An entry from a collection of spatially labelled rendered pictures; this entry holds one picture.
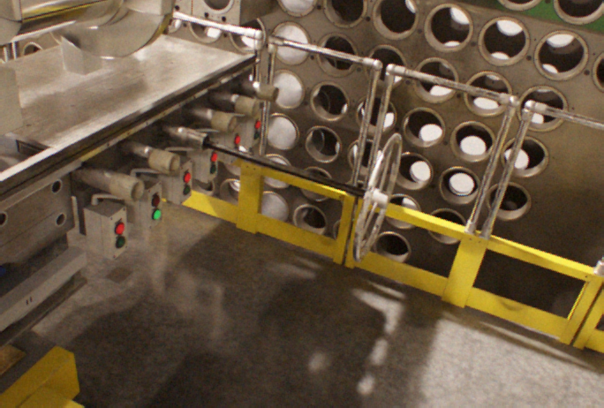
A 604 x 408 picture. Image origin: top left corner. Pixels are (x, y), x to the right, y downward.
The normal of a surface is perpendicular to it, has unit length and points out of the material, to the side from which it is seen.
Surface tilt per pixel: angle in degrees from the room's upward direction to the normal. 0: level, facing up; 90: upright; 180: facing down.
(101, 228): 90
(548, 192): 90
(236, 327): 0
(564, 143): 90
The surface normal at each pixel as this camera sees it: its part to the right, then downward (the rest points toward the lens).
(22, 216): 0.92, 0.30
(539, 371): 0.14, -0.85
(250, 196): -0.36, 0.44
